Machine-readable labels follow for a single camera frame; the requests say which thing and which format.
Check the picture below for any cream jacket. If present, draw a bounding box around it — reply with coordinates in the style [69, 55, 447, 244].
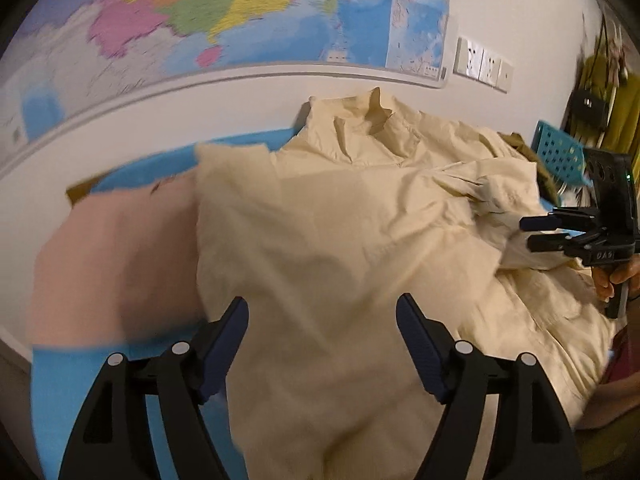
[192, 87, 618, 480]

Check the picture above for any teal plastic basket rack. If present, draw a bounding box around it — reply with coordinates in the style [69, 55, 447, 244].
[532, 120, 593, 206]

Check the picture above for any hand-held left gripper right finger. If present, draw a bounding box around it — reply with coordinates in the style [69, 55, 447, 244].
[396, 292, 583, 480]

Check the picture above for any person's right hand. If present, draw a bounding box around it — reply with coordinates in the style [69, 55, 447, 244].
[591, 255, 640, 306]

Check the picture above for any yellow-green hanging garment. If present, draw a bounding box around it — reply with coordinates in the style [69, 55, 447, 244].
[575, 50, 640, 181]

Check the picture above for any olive garment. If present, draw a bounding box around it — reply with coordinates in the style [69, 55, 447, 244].
[497, 131, 558, 206]

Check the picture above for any colourful wall map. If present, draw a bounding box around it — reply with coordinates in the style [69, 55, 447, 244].
[0, 0, 451, 161]

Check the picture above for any person's dark red clothing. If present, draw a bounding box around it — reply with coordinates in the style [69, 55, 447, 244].
[602, 327, 640, 413]

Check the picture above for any white wall socket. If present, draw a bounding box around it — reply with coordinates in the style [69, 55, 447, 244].
[480, 49, 503, 85]
[454, 36, 484, 79]

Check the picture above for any black handbag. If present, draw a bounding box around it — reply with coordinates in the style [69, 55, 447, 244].
[567, 87, 613, 133]

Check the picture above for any pink garment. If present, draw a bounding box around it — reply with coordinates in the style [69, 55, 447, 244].
[27, 175, 216, 351]

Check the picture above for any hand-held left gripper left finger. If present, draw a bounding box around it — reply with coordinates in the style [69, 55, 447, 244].
[57, 296, 250, 480]

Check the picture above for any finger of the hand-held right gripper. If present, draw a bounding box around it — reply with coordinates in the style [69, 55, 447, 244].
[519, 208, 601, 233]
[527, 230, 608, 256]

